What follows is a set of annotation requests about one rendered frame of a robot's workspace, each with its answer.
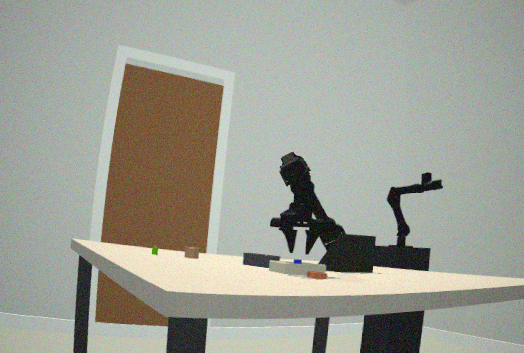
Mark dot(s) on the small orange block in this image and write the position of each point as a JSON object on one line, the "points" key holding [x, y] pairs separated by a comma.
{"points": [[191, 253]]}

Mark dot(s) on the orange rectangular block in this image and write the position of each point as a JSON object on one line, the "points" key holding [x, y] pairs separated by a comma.
{"points": [[317, 275]]}

